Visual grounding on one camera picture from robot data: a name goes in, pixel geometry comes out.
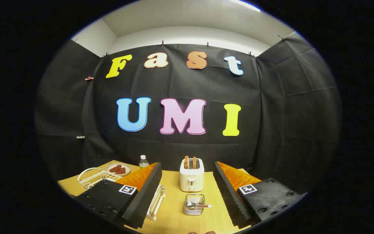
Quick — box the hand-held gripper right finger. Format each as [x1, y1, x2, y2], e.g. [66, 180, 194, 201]
[212, 161, 308, 229]

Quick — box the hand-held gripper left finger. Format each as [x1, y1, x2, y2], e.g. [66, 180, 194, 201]
[73, 162, 163, 229]

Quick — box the white wire dish rack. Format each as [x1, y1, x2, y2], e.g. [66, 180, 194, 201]
[78, 167, 166, 221]

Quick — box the metal wire basket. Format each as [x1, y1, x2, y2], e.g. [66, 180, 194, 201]
[184, 194, 205, 216]

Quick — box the small beige plate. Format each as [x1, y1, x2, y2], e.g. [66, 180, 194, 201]
[105, 163, 131, 176]

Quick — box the white toaster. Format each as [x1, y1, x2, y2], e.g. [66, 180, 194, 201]
[180, 158, 205, 192]

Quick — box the black backdrop cloth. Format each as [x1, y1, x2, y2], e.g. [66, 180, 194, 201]
[35, 31, 342, 195]

